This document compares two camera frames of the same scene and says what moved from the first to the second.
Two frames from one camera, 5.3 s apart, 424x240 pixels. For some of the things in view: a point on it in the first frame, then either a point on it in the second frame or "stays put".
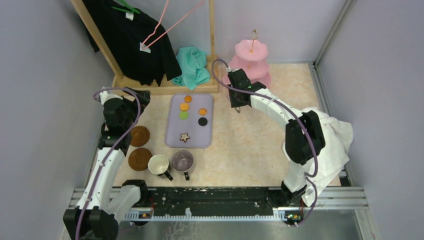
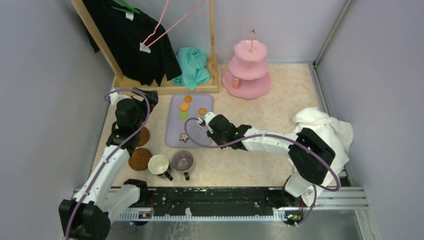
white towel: (326, 165) stays put
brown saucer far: (140, 135) stays put
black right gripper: (234, 103) → (212, 135)
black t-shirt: (139, 42) stays put
